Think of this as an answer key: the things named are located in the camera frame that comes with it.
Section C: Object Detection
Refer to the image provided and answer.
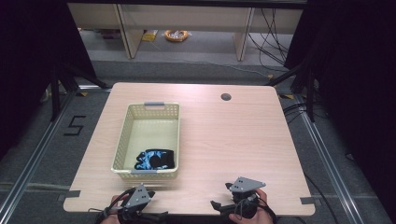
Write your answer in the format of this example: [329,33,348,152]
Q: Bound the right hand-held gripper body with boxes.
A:
[225,176,267,219]

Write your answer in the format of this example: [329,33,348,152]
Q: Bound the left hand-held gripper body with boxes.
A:
[117,183,169,224]

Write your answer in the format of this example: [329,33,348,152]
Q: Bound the black glove with blue pattern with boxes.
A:
[134,148,176,171]

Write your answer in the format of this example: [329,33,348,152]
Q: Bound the cream plastic basket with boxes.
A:
[110,101,181,180]

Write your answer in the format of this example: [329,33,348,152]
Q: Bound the person's right hand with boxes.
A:
[228,188,276,224]

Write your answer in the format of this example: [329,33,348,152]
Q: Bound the person's left hand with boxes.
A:
[100,193,134,224]

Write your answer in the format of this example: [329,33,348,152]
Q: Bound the black metal stand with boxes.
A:
[264,60,318,123]
[49,60,110,123]

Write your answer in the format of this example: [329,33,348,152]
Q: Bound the black curtain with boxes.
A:
[284,0,396,216]
[0,0,97,160]

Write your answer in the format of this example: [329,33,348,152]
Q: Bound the yellow packet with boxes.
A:
[141,29,160,43]

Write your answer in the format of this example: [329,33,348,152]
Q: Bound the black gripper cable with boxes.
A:
[233,194,278,224]
[88,187,137,224]

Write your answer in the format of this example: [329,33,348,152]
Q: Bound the black floor cable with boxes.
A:
[303,172,341,224]

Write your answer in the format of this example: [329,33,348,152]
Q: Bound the metal floor rail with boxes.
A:
[295,93,358,224]
[0,88,78,217]

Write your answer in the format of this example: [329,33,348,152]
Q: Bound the bundle of black cables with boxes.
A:
[247,7,292,67]

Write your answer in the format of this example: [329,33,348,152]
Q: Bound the yellow cable coil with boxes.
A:
[163,29,191,43]

